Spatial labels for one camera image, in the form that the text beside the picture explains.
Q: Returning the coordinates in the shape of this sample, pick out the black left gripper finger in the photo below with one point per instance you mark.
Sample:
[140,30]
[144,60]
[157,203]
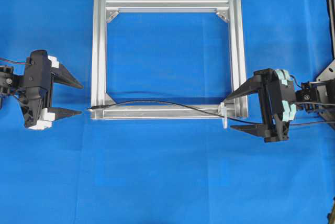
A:
[60,113]
[62,76]

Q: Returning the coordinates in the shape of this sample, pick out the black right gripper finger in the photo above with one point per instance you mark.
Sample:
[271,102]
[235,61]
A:
[250,86]
[257,130]

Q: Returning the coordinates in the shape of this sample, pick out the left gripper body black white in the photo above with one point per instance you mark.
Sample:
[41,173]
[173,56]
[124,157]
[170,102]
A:
[36,90]

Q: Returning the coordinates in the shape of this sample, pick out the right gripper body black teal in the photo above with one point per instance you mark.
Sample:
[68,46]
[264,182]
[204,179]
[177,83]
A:
[276,96]

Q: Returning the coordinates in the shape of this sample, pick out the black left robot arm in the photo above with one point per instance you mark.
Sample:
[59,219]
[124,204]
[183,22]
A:
[10,82]

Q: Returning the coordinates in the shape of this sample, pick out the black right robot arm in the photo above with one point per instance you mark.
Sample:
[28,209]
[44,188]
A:
[314,96]

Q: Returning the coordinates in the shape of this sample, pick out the translucent zip tie loop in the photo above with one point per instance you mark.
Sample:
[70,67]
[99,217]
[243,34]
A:
[223,111]

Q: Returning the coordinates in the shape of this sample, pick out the aluminium extrusion frame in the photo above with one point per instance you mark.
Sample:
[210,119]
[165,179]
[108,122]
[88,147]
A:
[105,11]

